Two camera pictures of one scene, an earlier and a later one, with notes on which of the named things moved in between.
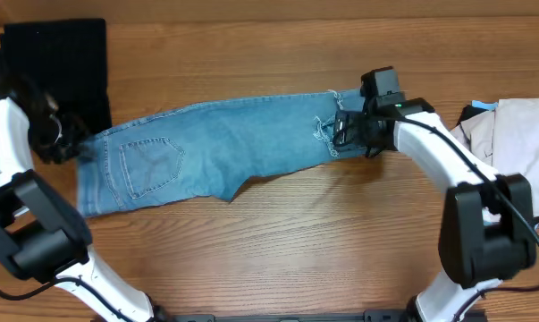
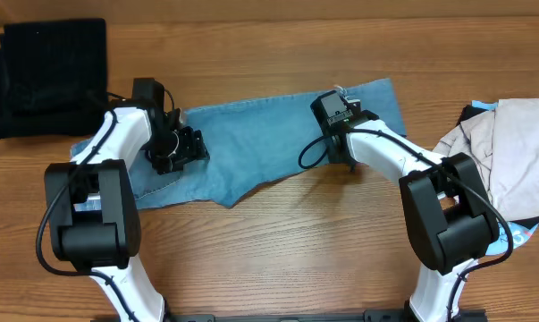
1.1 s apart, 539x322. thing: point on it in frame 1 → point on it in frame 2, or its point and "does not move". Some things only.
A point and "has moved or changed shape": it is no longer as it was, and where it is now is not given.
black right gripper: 347,130 → 349,165
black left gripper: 63,154 → 195,148
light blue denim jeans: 215,151 has moved or changed shape
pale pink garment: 517,137 does not move
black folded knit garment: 67,56 does not move
